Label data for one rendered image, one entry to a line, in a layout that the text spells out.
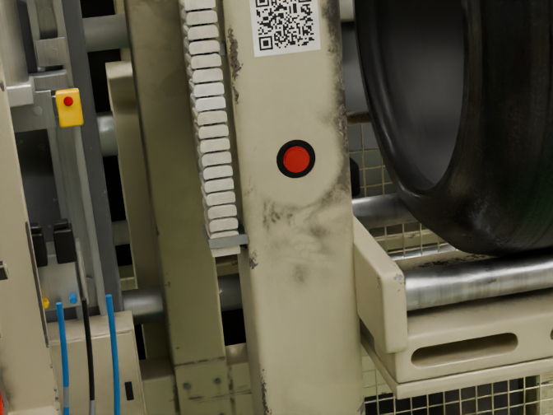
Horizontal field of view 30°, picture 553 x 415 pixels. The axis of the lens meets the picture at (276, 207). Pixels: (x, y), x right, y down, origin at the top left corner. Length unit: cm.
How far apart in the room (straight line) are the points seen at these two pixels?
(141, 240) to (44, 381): 98
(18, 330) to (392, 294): 40
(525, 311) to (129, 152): 93
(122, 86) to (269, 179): 81
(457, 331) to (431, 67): 50
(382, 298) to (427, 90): 50
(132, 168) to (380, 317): 88
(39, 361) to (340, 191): 40
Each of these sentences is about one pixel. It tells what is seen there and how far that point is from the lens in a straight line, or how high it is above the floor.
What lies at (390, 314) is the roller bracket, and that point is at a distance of 115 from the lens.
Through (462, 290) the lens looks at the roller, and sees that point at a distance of 121.
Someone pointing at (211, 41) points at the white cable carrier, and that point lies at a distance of 115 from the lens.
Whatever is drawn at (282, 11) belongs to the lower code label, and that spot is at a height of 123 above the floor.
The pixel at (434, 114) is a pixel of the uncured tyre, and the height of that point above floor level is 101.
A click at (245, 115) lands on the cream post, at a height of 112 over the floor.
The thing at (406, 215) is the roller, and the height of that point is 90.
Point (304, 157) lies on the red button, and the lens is 118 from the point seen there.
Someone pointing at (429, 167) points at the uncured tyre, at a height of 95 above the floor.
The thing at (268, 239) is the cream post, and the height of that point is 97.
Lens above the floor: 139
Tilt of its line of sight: 19 degrees down
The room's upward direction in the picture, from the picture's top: 5 degrees counter-clockwise
